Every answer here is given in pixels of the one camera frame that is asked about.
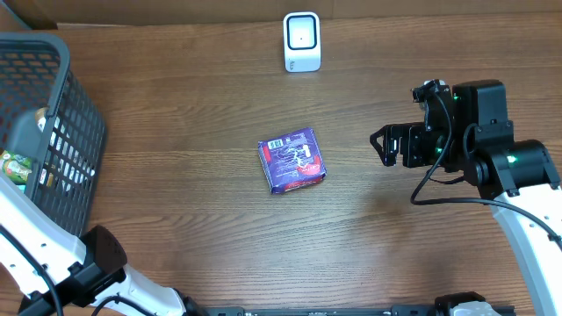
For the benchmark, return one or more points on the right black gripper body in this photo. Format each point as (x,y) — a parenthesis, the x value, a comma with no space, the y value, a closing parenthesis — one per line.
(422,147)

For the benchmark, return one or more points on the purple Carefree pad pack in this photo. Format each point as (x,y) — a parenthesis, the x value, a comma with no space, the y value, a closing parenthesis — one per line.
(292,161)

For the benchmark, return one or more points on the green yellow snack packet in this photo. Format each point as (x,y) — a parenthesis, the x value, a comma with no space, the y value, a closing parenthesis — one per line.
(16,166)

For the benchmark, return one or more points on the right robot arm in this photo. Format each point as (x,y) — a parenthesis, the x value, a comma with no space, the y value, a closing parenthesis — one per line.
(466,130)

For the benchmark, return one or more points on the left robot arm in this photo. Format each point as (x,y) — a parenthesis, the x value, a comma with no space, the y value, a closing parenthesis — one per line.
(54,268)

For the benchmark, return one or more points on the white barcode scanner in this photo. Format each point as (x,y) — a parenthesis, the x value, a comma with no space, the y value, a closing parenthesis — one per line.
(302,42)

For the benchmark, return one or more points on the grey plastic basket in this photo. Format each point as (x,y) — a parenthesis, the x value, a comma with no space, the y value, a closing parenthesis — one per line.
(48,117)

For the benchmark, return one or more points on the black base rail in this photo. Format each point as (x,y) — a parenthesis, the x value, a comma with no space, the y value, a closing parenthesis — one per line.
(463,303)

